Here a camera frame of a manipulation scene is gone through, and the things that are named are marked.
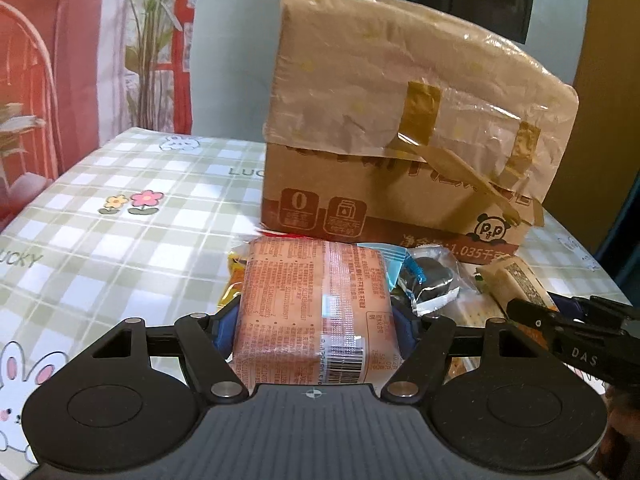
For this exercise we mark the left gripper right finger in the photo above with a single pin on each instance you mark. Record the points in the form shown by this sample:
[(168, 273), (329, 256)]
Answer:
[(424, 345)]

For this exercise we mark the pink printed backdrop curtain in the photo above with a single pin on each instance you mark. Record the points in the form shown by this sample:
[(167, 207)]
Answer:
[(76, 73)]

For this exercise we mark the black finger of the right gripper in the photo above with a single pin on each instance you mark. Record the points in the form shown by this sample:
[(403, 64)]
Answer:
[(596, 335)]

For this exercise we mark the pink snack pack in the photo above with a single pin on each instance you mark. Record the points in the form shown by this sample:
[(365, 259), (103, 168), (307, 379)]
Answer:
[(314, 313)]

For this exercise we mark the brown cardboard box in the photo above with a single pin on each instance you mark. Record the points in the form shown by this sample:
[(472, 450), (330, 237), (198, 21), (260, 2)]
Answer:
[(393, 122)]

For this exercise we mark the beige wrapped snack bar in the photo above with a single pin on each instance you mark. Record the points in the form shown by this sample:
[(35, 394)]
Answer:
[(510, 277)]

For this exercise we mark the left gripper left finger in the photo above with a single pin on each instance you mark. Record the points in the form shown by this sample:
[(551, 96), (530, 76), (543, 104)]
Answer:
[(205, 369)]

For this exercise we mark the green checked tablecloth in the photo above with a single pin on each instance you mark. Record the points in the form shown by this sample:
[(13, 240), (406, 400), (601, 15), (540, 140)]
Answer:
[(75, 262)]

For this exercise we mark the blue clear cookie packet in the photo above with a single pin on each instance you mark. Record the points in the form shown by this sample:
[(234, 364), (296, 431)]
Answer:
[(424, 279)]

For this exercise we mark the small yellow snack packet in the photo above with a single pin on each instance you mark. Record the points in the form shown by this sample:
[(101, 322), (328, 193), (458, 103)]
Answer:
[(233, 289)]

